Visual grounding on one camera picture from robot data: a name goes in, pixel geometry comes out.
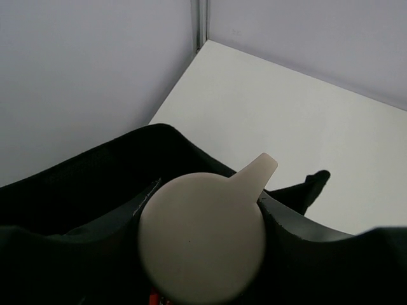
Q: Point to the left frame post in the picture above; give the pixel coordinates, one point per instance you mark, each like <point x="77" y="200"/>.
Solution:
<point x="199" y="22"/>

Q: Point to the red dish soap bottle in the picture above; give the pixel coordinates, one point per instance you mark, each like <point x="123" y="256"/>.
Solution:
<point x="156" y="299"/>

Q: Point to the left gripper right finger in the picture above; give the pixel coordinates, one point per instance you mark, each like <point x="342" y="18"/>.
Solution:
<point x="308" y="263"/>

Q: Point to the black canvas bag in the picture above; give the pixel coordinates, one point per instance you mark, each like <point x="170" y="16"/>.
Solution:
<point x="92" y="184"/>

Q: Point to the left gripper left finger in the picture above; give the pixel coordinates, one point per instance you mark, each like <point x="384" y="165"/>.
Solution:
<point x="96" y="263"/>

